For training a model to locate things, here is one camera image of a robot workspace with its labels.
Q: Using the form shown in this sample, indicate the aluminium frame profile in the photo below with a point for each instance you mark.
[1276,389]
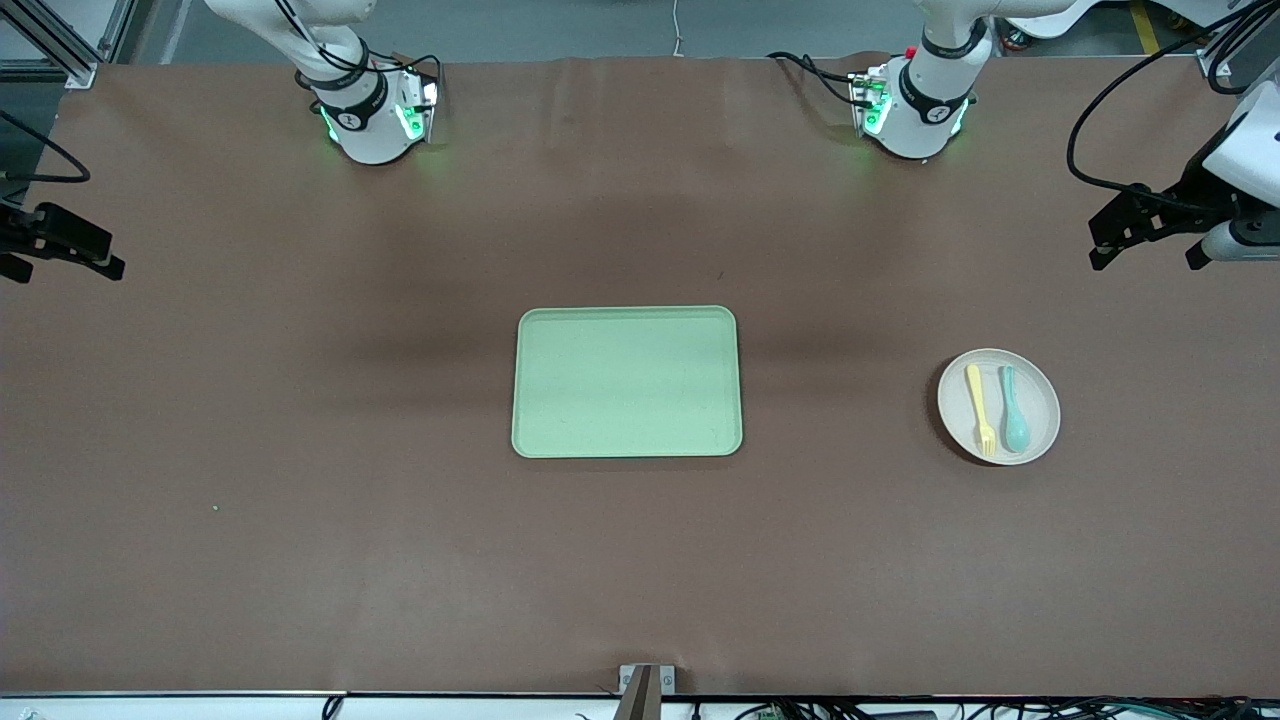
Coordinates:
[60,50]
[1215,62]

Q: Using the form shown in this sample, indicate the yellow plastic fork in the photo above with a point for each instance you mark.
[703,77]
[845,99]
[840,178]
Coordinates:
[980,400]

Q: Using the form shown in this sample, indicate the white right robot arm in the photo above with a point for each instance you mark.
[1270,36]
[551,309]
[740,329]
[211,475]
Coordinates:
[370,130]

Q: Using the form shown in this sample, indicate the white table edge rail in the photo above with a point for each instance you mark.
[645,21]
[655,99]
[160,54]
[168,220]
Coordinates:
[200,708]

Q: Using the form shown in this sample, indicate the small metal bracket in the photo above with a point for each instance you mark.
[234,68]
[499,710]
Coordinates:
[667,680]

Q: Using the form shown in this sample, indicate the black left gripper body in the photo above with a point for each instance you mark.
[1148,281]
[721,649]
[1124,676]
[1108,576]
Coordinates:
[1192,197]

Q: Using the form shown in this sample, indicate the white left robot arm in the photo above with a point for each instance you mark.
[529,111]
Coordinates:
[920,120]

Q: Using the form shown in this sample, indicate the light green plastic tray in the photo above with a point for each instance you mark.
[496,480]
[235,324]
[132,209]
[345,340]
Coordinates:
[625,380]

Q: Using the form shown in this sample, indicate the beige round plate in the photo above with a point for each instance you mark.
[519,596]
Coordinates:
[1040,410]

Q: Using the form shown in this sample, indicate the brown table cover sheet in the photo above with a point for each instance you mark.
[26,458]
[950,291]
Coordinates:
[300,400]

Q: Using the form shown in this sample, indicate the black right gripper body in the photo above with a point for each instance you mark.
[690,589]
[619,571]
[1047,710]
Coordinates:
[22,232]

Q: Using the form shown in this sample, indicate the teal plastic spoon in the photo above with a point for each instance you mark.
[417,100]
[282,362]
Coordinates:
[1017,430]

